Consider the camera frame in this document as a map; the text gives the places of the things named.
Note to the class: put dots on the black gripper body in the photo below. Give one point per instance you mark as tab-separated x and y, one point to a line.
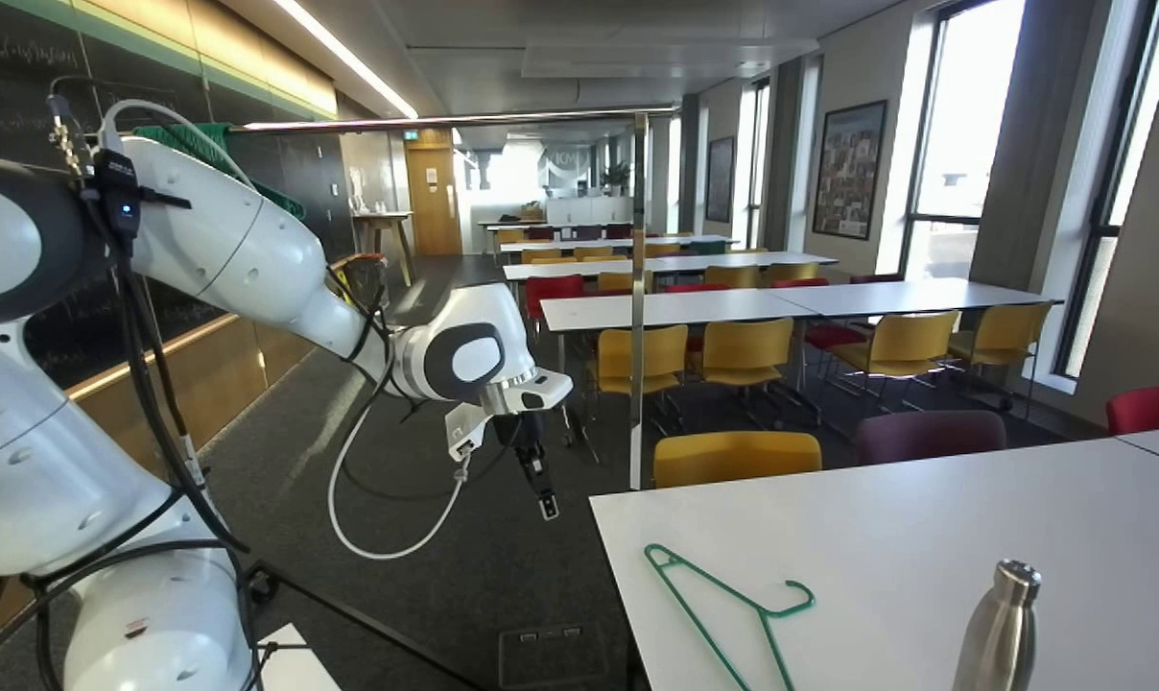
537	445

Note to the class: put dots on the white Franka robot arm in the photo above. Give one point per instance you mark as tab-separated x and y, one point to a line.
222	242

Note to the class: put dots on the metal clothes rack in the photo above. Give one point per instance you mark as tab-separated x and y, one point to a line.
635	385

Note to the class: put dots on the yellow chair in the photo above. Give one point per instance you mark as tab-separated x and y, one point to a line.
735	458
611	281
1002	335
663	359
793	272
730	276
910	344
747	349

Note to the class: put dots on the red chair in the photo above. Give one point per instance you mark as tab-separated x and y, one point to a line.
553	293
835	335
1151	408

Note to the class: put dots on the long white table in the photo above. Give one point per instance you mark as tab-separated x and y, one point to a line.
658	267
606	242
786	307

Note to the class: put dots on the wooden door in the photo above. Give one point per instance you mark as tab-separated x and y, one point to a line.
436	205

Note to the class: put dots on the wooden high table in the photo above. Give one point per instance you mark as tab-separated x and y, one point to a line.
383	215

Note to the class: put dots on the white robot stand top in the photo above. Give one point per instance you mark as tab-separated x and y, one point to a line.
297	664

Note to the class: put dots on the tall glass window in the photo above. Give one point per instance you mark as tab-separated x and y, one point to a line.
1151	115
752	165
969	129

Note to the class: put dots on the white work table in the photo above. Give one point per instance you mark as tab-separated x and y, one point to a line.
928	551

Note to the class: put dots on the purple chair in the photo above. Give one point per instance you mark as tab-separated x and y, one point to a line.
932	436

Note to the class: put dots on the ceiling light strip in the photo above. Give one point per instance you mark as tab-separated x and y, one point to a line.
350	58

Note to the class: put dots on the stainless steel water bottle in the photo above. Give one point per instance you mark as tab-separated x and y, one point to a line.
995	637

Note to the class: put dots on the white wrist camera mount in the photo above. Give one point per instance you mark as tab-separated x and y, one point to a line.
468	430

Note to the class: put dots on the large framed wall picture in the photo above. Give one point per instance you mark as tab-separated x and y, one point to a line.
849	174

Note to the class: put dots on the black chalkboard wall panel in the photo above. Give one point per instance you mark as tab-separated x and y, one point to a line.
17	77

